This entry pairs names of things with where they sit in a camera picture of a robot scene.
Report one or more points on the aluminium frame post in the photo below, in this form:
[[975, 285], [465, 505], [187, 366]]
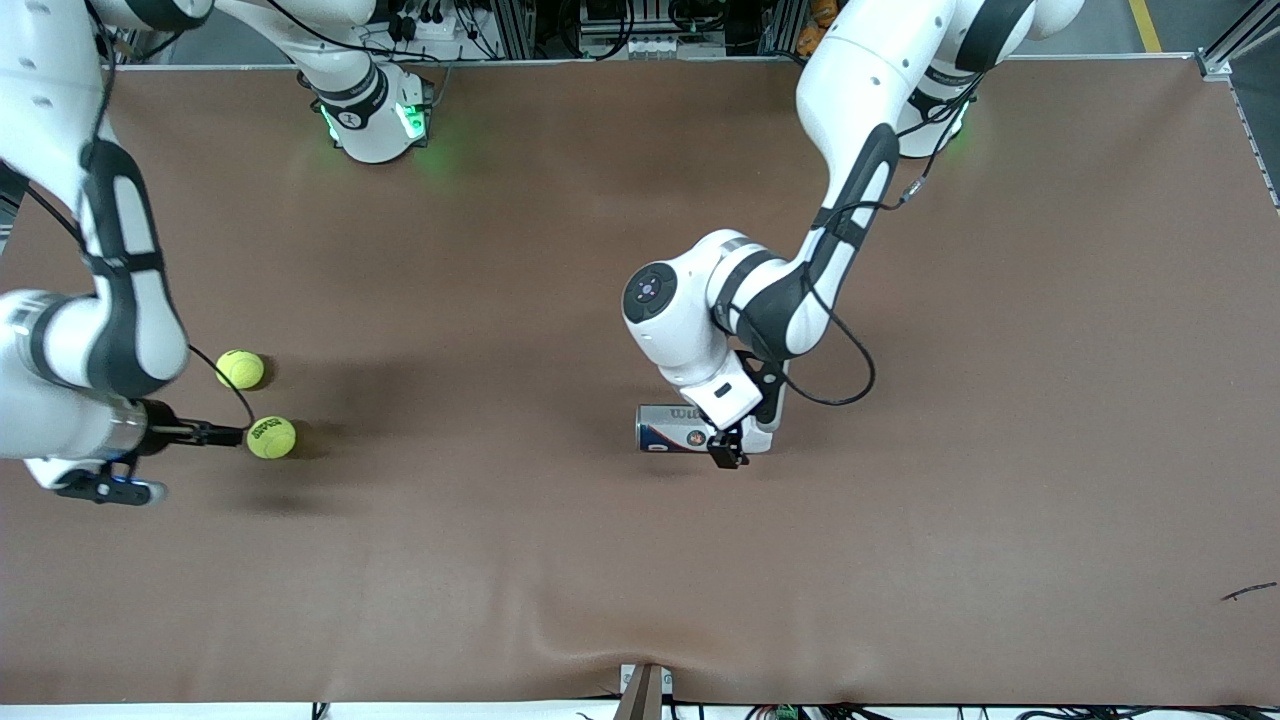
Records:
[[1215, 62]]

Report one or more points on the yellow tennis ball black print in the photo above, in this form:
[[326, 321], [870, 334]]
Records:
[[273, 437]]

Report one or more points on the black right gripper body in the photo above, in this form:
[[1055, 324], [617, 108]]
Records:
[[163, 432]]

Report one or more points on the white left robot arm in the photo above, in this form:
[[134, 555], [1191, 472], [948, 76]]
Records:
[[860, 80]]

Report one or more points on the green terminal connector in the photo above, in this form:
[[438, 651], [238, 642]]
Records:
[[787, 712]]

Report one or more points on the bag of orange objects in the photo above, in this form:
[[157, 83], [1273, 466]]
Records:
[[815, 30]]

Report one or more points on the white power strip black plugs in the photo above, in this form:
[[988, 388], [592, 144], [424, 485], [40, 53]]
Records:
[[420, 22]]

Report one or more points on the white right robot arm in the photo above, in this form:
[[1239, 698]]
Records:
[[40, 410]]

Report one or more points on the clear Wilson tennis ball can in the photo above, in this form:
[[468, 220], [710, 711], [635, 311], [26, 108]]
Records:
[[665, 428]]

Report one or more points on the plain yellow tennis ball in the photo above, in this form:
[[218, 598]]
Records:
[[240, 369]]

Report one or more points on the metal table edge bracket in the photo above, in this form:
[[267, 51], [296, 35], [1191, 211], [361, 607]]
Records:
[[645, 692]]

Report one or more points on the small dark twig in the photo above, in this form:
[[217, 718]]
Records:
[[1250, 591]]

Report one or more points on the brown table mat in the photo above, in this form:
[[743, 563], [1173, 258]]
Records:
[[640, 560]]

